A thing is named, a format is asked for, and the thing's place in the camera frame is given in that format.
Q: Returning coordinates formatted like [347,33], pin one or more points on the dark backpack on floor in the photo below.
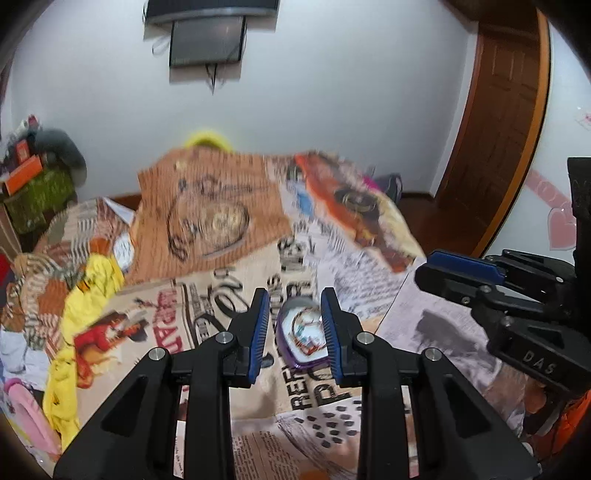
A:
[391,185]

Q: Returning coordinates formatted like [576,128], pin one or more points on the pink heart wall sticker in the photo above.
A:
[561,223]

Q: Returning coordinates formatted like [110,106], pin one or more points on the newspaper print bedspread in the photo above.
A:
[102,287]

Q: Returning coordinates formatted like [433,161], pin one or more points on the wooden door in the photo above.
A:
[500,126]

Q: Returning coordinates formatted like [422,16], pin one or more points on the small black wall monitor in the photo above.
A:
[206,41]

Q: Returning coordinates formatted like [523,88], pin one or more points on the yellow round object behind bed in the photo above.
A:
[209,139]

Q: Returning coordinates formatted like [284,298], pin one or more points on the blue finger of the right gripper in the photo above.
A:
[481,270]
[462,290]

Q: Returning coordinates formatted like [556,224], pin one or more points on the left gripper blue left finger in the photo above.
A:
[132,434]

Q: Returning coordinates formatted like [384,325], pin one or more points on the dark grey plush cushion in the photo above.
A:
[59,143]

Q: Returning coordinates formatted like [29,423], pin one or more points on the orange box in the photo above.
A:
[27,171]

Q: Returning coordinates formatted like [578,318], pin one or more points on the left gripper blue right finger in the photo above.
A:
[459,435]

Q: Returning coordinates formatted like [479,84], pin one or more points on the black wall television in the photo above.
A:
[165,11]

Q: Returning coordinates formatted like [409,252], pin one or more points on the green patterned cabinet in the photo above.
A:
[47,193]

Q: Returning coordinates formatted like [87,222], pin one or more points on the purple heart-shaped tin box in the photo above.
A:
[300,334]

